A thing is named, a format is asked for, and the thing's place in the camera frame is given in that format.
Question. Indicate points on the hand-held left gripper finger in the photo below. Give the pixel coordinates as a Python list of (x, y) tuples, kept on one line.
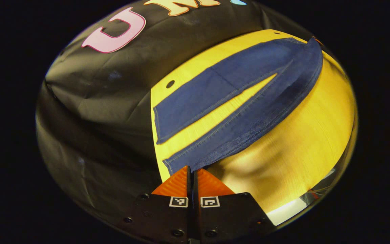
[(195, 184), (189, 183)]

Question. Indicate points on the blue jeans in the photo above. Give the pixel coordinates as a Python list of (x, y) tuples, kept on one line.
[(266, 101)]

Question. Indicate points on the black backdrop cloth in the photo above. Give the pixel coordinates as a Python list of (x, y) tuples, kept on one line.
[(107, 112)]

